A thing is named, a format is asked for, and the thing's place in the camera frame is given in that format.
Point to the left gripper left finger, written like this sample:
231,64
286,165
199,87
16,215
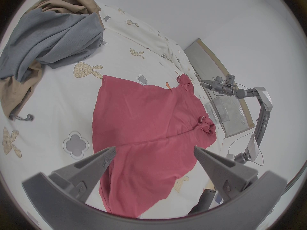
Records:
79,176

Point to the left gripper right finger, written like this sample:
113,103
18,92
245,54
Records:
227,176

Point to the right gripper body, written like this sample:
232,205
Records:
223,89

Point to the red shirt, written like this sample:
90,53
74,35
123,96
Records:
144,128

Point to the white printed quilt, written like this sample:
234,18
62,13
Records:
148,37

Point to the bed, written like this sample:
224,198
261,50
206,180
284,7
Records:
60,85

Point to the brown garment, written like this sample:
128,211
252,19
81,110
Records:
16,92

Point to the grey garment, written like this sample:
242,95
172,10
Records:
52,37

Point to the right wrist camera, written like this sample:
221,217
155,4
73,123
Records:
218,79

